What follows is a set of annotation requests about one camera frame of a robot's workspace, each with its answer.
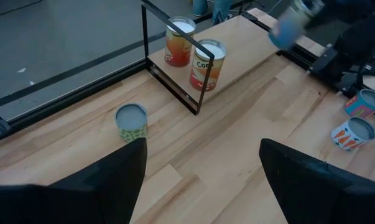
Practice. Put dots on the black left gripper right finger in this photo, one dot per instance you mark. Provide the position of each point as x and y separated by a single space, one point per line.
324 199

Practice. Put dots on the orange red gradient can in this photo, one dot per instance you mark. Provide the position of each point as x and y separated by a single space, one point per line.
178 46

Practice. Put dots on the pink and teal can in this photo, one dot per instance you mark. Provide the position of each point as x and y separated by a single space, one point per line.
358 107

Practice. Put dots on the blue tall can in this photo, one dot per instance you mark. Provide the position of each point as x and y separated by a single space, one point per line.
285 31

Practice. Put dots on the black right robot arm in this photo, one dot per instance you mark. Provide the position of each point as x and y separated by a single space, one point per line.
355 49

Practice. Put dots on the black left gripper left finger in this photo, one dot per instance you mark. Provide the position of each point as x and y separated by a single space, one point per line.
66 205

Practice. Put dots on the white carrot print can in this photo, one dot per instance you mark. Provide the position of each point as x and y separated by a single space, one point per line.
345 138

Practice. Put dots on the green dotted peas can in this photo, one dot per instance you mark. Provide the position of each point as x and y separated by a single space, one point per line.
131 118

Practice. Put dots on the orange corn can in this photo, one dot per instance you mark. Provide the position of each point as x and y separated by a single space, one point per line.
197 77

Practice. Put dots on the person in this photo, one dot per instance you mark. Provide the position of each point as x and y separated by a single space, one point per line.
219 9

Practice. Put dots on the black aluminium rig frame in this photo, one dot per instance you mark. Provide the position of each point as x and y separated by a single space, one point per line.
66 102

